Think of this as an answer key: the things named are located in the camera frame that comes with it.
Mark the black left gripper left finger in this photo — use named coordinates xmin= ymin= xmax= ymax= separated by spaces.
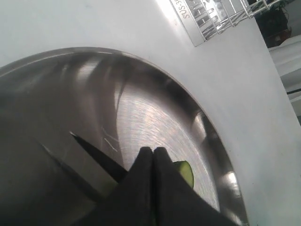
xmin=91 ymin=147 xmax=152 ymax=226

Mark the steel wire rack basket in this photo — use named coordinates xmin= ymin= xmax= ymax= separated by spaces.
xmin=170 ymin=0 xmax=283 ymax=47

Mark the green cucumber piece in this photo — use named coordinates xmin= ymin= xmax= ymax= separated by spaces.
xmin=173 ymin=161 xmax=194 ymax=188

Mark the black handled kitchen knife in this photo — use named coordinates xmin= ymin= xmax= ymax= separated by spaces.
xmin=69 ymin=131 xmax=127 ymax=183

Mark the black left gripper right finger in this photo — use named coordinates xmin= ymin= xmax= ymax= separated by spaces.
xmin=152 ymin=147 xmax=236 ymax=226

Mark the round stainless steel plate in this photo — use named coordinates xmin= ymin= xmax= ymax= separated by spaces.
xmin=0 ymin=48 xmax=249 ymax=226

